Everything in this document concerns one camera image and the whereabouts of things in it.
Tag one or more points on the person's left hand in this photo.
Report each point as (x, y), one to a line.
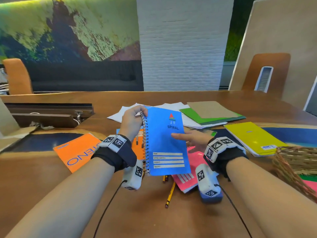
(130, 123)

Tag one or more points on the person's right hand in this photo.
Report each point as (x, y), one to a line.
(195, 138)

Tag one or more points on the pink spiral notebook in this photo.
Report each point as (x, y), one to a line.
(192, 158)
(312, 185)

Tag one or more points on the orange spiral notebook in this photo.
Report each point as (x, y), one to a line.
(137, 148)

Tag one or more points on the blue spiral notebook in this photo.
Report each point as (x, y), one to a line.
(166, 143)

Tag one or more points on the yellow notebook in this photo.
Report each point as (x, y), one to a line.
(252, 137)

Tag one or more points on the orange steno notebook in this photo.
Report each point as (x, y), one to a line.
(76, 151)

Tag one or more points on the bunch of yellow pencils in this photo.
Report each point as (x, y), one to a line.
(170, 194)

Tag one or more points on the blue eraser block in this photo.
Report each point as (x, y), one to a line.
(210, 199)

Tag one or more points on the woven wicker basket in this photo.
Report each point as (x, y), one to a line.
(292, 158)

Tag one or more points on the person's right forearm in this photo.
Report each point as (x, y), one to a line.
(272, 195)

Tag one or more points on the person's left forearm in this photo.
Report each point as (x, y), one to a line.
(62, 200)

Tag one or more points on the black left wrist marker band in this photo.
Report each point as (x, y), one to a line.
(116, 151)

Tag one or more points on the black wrist marker band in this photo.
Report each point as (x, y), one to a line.
(227, 156)
(116, 151)

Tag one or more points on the black right wrist marker band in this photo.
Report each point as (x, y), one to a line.
(227, 156)

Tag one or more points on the dark sofa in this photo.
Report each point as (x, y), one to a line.
(86, 76)

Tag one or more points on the dark wooden box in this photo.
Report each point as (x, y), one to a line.
(49, 114)

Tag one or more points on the wooden table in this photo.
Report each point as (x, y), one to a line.
(158, 220)

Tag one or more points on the brown wooden chair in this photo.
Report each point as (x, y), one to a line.
(282, 71)
(18, 76)

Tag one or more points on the brown metal-framed board panel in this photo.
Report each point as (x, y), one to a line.
(284, 27)

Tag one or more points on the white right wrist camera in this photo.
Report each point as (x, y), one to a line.
(206, 180)

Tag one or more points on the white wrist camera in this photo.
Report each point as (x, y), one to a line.
(132, 175)
(206, 180)

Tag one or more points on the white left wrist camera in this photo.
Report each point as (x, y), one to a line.
(132, 175)

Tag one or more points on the large abstract wall painting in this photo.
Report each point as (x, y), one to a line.
(74, 27)

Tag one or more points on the green foliage wall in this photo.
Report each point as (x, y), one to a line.
(237, 29)

